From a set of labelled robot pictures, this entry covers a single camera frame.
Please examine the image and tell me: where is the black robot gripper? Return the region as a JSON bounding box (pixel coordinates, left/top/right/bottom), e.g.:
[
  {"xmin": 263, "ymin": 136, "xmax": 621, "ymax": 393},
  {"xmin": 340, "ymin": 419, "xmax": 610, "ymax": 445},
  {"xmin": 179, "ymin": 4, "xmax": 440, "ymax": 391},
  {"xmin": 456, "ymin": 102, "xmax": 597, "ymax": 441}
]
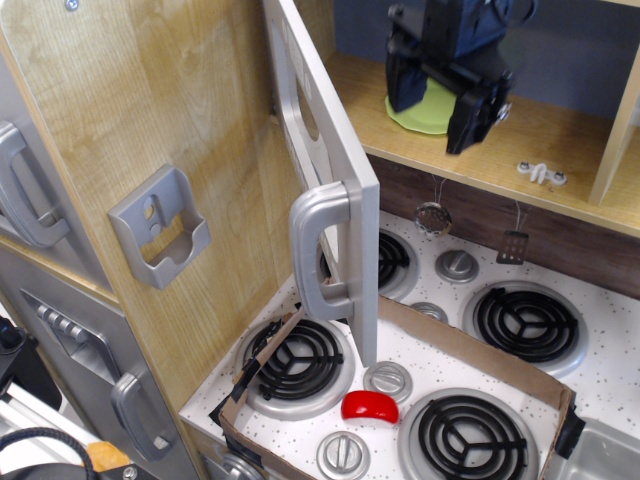
[{"xmin": 385, "ymin": 1, "xmax": 513, "ymax": 155}]

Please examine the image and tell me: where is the grey toy microwave door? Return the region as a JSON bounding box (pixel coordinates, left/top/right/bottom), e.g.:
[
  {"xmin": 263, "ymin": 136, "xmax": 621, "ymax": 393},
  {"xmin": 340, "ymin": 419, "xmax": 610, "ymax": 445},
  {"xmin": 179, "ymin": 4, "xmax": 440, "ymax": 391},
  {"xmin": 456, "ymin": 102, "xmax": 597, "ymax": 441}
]
[{"xmin": 263, "ymin": 1, "xmax": 380, "ymax": 367}]

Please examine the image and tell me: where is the green plastic plate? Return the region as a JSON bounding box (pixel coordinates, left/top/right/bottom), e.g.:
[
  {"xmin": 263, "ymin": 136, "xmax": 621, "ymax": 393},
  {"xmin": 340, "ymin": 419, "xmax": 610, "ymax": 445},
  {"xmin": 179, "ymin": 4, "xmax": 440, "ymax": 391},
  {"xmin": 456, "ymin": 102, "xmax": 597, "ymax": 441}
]
[{"xmin": 385, "ymin": 78, "xmax": 457, "ymax": 135}]

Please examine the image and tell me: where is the hanging metal strainer spoon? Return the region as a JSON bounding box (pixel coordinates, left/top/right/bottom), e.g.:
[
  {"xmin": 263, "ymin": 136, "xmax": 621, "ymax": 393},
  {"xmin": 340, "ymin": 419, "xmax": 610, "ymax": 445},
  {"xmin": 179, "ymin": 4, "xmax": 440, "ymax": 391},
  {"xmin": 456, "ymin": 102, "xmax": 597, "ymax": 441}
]
[{"xmin": 414, "ymin": 176, "xmax": 453, "ymax": 238}]

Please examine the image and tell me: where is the white plastic door latch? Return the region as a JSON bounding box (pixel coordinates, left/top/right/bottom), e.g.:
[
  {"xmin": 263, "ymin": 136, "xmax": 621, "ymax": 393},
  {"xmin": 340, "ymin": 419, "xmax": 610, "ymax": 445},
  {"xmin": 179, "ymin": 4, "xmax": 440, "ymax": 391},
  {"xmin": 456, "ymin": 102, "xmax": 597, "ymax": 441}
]
[{"xmin": 516, "ymin": 161, "xmax": 568, "ymax": 186}]

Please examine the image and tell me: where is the hanging metal spatula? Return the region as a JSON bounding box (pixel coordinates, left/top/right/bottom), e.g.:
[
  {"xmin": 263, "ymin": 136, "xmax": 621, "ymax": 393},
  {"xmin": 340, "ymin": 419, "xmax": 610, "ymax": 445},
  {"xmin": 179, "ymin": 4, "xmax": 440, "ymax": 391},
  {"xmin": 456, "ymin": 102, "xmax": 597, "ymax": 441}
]
[{"xmin": 496, "ymin": 202, "xmax": 529, "ymax": 265}]

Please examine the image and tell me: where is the grey back stove knob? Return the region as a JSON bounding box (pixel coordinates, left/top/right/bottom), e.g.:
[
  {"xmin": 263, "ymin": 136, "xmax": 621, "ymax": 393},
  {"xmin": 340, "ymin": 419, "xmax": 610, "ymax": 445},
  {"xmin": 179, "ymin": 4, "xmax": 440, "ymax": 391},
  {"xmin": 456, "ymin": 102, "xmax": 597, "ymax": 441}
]
[{"xmin": 435, "ymin": 250, "xmax": 479, "ymax": 284}]

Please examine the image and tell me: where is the back left stove burner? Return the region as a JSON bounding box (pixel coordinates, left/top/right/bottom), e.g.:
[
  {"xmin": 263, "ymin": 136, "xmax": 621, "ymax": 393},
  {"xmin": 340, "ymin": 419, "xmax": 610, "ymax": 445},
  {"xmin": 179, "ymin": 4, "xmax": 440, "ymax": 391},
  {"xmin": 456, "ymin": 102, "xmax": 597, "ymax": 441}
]
[{"xmin": 319, "ymin": 227, "xmax": 419, "ymax": 302}]

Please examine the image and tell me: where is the stove burner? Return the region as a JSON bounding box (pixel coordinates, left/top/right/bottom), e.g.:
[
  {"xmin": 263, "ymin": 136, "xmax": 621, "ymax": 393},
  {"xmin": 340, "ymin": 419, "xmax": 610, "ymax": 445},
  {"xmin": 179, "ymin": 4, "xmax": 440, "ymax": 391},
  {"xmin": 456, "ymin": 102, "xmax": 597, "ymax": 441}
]
[
  {"xmin": 461, "ymin": 280, "xmax": 589, "ymax": 378},
  {"xmin": 397, "ymin": 388, "xmax": 539, "ymax": 480},
  {"xmin": 319, "ymin": 227, "xmax": 419, "ymax": 302},
  {"xmin": 247, "ymin": 319, "xmax": 355, "ymax": 421}
]

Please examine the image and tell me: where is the grey small stove knob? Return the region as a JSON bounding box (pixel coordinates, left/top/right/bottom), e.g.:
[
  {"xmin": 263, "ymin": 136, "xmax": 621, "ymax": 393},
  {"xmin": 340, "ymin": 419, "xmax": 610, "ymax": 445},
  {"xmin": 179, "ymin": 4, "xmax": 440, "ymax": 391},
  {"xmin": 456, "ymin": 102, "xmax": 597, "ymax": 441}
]
[{"xmin": 410, "ymin": 302, "xmax": 449, "ymax": 324}]

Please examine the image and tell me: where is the back right stove burner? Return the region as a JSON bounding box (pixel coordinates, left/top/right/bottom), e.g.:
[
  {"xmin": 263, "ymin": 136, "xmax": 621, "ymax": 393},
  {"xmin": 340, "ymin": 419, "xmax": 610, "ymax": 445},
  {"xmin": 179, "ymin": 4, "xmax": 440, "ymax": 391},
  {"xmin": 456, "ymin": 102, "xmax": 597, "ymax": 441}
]
[{"xmin": 461, "ymin": 280, "xmax": 589, "ymax": 378}]

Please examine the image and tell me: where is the grey centre stove knob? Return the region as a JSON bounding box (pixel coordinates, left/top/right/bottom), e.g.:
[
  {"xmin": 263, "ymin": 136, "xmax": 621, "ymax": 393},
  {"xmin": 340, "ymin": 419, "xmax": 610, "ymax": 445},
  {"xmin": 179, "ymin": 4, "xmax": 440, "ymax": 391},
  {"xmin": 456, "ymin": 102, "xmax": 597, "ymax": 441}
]
[{"xmin": 363, "ymin": 361, "xmax": 413, "ymax": 404}]

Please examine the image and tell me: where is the front left stove burner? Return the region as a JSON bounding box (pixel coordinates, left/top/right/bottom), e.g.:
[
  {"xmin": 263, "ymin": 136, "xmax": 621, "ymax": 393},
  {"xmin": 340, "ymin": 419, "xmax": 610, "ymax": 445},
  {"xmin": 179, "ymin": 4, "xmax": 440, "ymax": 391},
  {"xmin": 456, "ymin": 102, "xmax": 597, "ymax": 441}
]
[{"xmin": 247, "ymin": 319, "xmax": 355, "ymax": 421}]

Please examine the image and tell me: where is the red plastic toy piece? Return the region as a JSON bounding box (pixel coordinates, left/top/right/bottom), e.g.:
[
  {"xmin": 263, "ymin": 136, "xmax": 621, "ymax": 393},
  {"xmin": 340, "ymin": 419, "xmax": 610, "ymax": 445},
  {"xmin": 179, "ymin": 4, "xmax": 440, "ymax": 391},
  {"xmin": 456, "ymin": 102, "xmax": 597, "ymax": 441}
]
[{"xmin": 341, "ymin": 390, "xmax": 400, "ymax": 425}]

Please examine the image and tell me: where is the front right stove burner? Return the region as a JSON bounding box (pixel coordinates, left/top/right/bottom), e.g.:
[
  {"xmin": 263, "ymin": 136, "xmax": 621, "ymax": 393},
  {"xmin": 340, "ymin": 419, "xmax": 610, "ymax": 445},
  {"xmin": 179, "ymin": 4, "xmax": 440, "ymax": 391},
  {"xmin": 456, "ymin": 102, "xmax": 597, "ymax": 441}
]
[{"xmin": 397, "ymin": 388, "xmax": 539, "ymax": 480}]

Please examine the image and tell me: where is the grey front stove knob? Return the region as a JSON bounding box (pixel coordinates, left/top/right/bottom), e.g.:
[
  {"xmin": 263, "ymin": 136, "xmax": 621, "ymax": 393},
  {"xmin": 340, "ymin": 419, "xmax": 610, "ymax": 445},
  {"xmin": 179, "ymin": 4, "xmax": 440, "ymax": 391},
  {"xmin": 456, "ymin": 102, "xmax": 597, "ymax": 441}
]
[{"xmin": 316, "ymin": 431, "xmax": 371, "ymax": 480}]

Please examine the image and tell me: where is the silver sink basin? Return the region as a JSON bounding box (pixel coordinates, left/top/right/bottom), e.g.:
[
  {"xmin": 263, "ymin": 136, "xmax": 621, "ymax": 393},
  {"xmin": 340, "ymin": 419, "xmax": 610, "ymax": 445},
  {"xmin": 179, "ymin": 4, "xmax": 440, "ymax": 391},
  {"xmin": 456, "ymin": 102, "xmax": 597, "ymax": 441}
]
[{"xmin": 544, "ymin": 418, "xmax": 639, "ymax": 480}]

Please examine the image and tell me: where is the grey oven knob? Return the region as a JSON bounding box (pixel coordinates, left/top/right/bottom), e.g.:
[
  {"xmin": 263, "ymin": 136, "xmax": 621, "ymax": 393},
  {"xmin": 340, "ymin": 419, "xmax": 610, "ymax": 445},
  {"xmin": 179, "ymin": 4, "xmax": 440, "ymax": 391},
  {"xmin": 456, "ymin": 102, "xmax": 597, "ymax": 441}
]
[{"xmin": 223, "ymin": 453, "xmax": 264, "ymax": 480}]

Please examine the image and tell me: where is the grey ice dispenser panel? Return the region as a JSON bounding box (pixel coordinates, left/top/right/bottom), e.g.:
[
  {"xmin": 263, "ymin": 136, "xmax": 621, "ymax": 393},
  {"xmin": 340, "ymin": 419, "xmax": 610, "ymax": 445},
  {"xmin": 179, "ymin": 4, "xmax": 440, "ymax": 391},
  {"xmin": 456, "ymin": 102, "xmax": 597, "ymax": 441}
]
[{"xmin": 21, "ymin": 290, "xmax": 121, "ymax": 385}]

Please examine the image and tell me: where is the grey wall phone holder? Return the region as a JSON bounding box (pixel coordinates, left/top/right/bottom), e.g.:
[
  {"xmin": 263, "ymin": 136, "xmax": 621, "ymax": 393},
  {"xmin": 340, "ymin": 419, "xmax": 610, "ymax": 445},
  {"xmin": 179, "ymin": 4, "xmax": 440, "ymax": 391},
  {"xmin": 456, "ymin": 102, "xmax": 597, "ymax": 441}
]
[{"xmin": 108, "ymin": 164, "xmax": 211, "ymax": 290}]

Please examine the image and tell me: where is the brown cardboard frame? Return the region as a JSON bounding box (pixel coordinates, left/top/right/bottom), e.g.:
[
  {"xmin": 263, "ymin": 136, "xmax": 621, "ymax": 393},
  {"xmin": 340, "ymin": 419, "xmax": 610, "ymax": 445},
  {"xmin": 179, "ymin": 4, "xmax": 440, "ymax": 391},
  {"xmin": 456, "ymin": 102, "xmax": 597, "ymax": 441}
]
[{"xmin": 211, "ymin": 299, "xmax": 573, "ymax": 479}]

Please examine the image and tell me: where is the upper grey fridge handle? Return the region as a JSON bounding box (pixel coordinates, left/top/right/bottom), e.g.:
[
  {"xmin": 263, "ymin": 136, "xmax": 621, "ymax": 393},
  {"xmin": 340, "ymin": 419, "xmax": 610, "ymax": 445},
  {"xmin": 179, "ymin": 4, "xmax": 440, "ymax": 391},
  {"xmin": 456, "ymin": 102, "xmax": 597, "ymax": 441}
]
[{"xmin": 1, "ymin": 121, "xmax": 70, "ymax": 248}]

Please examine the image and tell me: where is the grey fridge handle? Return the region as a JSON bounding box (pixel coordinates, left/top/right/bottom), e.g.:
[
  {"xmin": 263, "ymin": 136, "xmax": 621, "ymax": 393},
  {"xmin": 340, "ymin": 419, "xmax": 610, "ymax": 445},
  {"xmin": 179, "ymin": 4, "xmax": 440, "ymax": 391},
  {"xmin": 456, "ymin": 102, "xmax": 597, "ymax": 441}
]
[
  {"xmin": 1, "ymin": 121, "xmax": 70, "ymax": 248},
  {"xmin": 110, "ymin": 372, "xmax": 170, "ymax": 462}
]

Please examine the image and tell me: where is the lower grey fridge handle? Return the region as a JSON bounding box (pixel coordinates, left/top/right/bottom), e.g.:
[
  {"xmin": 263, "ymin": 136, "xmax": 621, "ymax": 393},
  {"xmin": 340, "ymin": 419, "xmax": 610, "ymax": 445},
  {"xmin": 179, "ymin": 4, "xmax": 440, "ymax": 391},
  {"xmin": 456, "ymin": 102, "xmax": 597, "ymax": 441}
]
[{"xmin": 110, "ymin": 372, "xmax": 170, "ymax": 462}]

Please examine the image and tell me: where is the black braided cable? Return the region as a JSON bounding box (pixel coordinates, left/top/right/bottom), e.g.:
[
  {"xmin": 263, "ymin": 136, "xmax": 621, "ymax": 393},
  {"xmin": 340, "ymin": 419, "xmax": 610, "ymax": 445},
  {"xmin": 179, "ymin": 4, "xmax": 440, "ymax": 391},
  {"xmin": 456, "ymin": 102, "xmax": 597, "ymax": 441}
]
[{"xmin": 0, "ymin": 427, "xmax": 96, "ymax": 480}]

